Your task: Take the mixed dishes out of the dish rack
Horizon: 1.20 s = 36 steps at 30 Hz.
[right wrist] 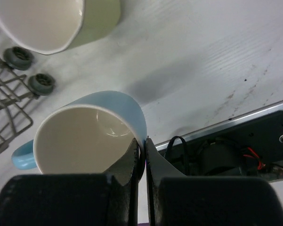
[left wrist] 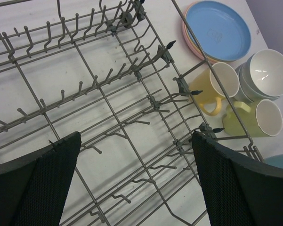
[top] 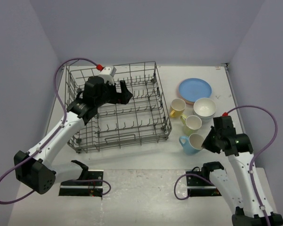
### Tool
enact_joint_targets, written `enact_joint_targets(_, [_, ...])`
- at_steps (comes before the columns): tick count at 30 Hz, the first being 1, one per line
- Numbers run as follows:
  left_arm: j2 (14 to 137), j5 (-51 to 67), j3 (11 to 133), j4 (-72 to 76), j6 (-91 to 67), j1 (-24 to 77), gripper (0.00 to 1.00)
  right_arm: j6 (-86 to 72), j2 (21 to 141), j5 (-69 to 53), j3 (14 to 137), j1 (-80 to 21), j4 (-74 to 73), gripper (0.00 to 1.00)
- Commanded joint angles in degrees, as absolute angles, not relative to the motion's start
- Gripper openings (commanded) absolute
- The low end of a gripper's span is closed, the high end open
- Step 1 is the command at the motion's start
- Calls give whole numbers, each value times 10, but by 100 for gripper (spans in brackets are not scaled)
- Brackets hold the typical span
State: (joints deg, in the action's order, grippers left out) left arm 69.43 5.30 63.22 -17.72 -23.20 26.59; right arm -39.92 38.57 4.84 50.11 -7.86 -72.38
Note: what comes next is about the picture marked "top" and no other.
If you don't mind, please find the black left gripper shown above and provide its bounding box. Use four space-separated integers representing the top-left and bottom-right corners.
95 79 132 106

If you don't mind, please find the white ceramic bowl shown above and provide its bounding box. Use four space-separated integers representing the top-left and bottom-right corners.
193 97 217 117
195 114 215 123

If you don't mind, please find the blue plastic cup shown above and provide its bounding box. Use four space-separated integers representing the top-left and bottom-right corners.
178 133 204 155

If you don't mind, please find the grey wire dish rack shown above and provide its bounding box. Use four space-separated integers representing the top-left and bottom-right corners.
67 61 172 153

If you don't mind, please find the yellow-green plastic cup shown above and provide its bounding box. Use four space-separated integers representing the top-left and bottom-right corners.
180 114 202 136

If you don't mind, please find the yellow ceramic mug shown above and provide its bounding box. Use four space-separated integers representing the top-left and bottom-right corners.
170 98 186 118

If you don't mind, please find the blue plastic plate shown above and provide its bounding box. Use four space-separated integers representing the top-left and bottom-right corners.
178 78 212 102

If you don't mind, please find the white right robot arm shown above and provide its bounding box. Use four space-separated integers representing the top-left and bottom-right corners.
201 116 283 226

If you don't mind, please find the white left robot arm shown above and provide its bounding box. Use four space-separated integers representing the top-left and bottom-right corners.
14 76 132 194

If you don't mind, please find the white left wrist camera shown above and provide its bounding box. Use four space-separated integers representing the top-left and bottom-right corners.
99 66 117 85

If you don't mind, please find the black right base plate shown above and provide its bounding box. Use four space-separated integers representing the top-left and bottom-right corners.
186 176 221 197

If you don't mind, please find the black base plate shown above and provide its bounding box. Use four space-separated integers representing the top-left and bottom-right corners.
186 176 221 197
58 181 103 197

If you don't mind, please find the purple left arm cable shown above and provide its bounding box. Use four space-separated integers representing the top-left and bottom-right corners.
0 57 112 203

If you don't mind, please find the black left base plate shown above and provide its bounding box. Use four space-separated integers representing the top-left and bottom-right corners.
58 181 103 197

